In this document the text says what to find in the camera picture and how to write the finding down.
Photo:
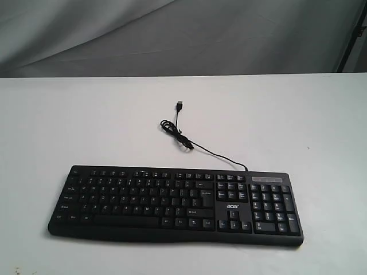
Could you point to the black acer keyboard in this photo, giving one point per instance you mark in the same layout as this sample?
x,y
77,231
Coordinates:
x,y
168,205

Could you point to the grey backdrop cloth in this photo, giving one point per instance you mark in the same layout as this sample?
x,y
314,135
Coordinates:
x,y
174,38

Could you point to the black tripod stand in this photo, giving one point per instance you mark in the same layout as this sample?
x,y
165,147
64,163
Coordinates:
x,y
357,31

